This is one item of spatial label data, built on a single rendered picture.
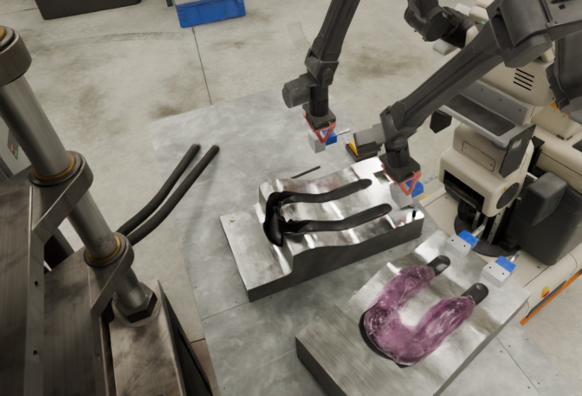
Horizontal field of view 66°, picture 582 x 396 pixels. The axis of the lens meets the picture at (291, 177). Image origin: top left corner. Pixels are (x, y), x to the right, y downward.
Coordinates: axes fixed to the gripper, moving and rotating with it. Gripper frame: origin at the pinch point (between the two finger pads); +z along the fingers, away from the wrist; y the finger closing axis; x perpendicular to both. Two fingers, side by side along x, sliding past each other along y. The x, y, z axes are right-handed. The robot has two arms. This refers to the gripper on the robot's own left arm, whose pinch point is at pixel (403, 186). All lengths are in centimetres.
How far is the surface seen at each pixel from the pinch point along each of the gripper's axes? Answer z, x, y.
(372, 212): 4.3, -9.8, -0.5
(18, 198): -47, -74, 9
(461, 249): 9.6, 3.8, 18.6
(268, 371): 10, -51, 24
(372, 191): 3.0, -6.3, -6.5
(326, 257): 3.9, -27.0, 6.9
